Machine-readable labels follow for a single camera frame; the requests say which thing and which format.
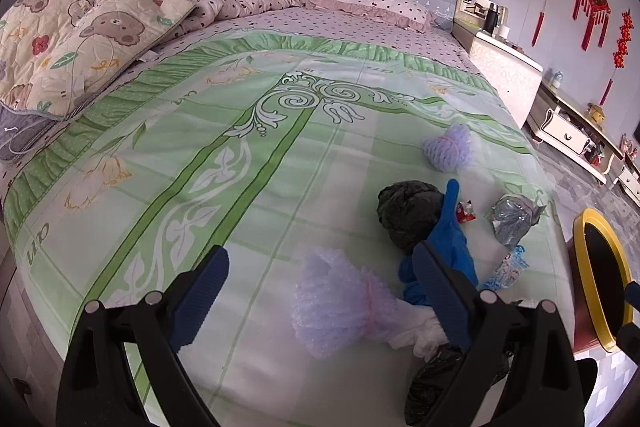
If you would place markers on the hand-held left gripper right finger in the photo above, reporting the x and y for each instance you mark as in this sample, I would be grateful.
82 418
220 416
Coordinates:
440 292

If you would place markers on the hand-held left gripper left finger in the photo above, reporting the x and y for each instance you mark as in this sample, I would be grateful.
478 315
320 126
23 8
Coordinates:
200 297

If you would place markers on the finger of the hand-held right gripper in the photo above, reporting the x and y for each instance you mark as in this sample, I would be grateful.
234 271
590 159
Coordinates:
586 377
632 292

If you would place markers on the yellow rimmed black trash bin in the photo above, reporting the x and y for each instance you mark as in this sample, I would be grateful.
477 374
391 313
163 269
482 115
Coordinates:
605 267

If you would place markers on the blue rubber glove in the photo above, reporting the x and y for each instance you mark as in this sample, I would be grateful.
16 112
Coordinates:
450 232

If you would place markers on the blue white snack wrapper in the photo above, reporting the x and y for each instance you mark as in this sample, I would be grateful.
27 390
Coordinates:
507 269

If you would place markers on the white crumpled plastic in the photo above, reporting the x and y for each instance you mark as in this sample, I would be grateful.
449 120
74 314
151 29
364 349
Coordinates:
417 332

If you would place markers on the small red candy wrapper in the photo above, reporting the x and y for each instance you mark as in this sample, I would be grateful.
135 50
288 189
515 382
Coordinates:
466 211

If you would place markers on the crumpled black plastic bag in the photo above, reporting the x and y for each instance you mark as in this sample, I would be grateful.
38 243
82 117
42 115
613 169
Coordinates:
435 382
405 212

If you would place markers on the grey crumpled plastic bag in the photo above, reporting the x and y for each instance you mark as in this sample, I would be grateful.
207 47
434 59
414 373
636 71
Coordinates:
512 222

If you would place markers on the small white side cabinet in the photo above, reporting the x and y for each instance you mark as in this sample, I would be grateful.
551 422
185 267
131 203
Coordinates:
630 179

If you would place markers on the bed with green floral sheet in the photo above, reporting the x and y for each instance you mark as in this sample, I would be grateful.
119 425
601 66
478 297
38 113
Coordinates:
250 187

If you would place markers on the pink figurine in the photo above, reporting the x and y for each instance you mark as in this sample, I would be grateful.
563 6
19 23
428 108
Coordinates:
625 143

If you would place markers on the large white media cabinet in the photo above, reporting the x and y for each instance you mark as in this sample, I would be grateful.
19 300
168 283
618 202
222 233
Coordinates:
565 132

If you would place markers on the yellow toy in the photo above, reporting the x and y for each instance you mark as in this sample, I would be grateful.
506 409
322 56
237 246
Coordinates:
596 112

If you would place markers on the white nightstand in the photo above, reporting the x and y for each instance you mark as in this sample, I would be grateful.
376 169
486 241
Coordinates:
505 72

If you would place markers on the white cup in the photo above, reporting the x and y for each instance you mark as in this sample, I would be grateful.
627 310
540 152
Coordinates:
504 33

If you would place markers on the black thermos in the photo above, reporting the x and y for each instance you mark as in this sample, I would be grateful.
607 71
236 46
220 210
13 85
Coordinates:
491 18

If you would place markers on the bear print quilt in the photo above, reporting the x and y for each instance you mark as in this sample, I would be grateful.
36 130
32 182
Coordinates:
75 42

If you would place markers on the cream desktop organizer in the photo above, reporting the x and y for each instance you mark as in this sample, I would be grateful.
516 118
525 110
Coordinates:
472 7

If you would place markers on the pink dotted quilt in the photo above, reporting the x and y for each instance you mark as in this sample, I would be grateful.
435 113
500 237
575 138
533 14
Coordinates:
240 2

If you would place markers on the red diamond wall hanging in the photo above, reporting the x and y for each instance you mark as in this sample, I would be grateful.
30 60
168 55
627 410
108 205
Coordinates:
594 2

